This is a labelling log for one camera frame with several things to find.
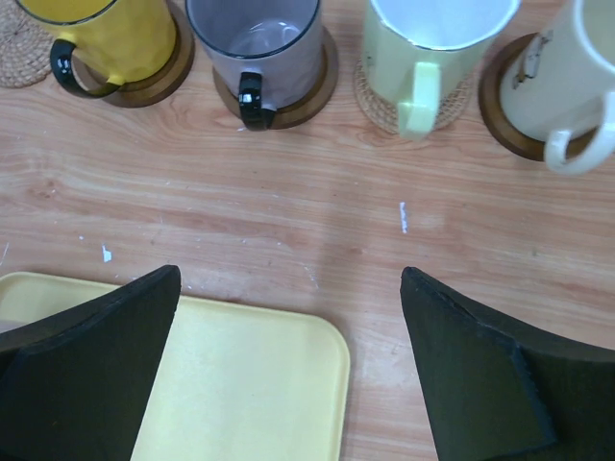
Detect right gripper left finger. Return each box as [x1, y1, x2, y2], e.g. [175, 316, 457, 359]
[1, 265, 181, 460]

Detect purple ceramic mug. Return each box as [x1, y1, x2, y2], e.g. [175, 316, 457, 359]
[185, 0, 323, 131]

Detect yellow glass mug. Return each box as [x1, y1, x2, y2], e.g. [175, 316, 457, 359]
[17, 0, 177, 99]

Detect dark brown coaster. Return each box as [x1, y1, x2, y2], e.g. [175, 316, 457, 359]
[73, 1, 194, 108]
[212, 27, 339, 132]
[479, 31, 613, 175]

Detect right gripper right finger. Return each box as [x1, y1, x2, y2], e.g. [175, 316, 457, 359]
[400, 267, 614, 460]

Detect dark brown coaster back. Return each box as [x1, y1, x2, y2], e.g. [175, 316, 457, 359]
[73, 1, 194, 108]

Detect white mug yellow handle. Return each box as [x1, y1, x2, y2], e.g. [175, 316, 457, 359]
[362, 0, 521, 140]

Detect yellow plastic tray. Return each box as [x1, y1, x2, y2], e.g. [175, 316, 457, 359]
[1, 272, 350, 460]

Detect cream ceramic mug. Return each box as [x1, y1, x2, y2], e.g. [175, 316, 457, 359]
[500, 0, 614, 176]

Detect woven coaster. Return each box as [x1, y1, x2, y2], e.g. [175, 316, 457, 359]
[354, 61, 478, 134]
[1, 1, 53, 88]

